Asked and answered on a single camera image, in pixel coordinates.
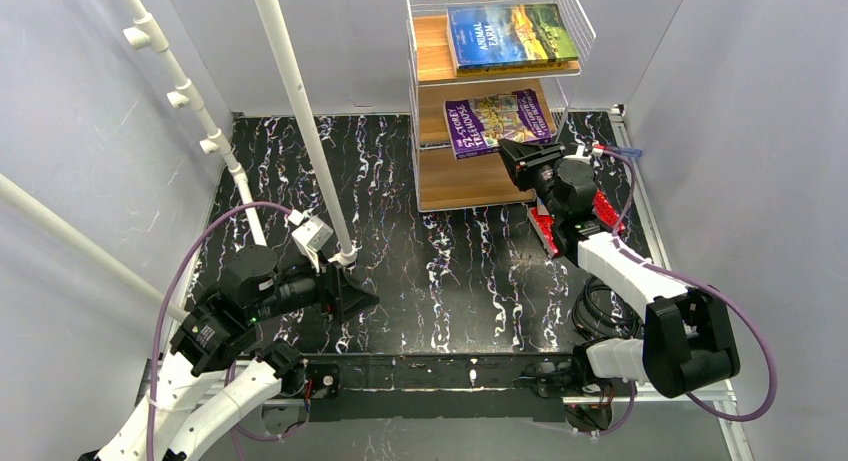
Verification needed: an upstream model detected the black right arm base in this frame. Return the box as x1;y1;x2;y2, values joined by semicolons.
516;354;638;439

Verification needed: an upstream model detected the red treehouse book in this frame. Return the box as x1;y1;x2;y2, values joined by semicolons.
527;190;619;258

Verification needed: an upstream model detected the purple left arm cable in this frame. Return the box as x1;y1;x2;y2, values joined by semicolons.
145;201;306;461

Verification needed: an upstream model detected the purple 52-storey treehouse book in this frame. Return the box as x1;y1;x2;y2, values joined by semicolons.
444;89;557;159

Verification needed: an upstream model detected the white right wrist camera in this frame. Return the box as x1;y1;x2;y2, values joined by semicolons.
573;144;606;163

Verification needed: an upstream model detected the blue red screwdriver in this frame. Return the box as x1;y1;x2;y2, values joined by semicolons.
594;145;642;159

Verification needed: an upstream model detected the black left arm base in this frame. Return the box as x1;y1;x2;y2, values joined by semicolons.
248;358;341;401

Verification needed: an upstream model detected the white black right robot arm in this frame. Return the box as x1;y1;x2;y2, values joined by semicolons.
499;139;741;398

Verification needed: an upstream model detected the orange 130-storey treehouse book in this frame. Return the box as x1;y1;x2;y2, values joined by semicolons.
454;60;581;78

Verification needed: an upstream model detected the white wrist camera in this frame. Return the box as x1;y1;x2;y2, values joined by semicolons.
286;210;334;273
573;144;606;163

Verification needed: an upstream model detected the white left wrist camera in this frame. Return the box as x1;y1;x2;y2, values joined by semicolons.
286;210;334;273

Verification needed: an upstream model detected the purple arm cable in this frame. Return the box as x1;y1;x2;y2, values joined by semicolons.
596;149;778;437
145;201;306;461

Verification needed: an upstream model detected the blue animal farm book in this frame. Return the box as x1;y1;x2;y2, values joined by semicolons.
446;3;579;69

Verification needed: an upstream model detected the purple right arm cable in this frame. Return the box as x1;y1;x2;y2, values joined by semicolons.
596;149;778;437

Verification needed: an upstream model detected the white pvc pipe frame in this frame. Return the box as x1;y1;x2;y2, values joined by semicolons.
1;0;357;321

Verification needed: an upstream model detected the white wire wooden shelf rack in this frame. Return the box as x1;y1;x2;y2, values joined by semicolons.
406;0;596;213

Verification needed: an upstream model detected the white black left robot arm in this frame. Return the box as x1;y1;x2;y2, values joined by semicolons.
81;245;380;460

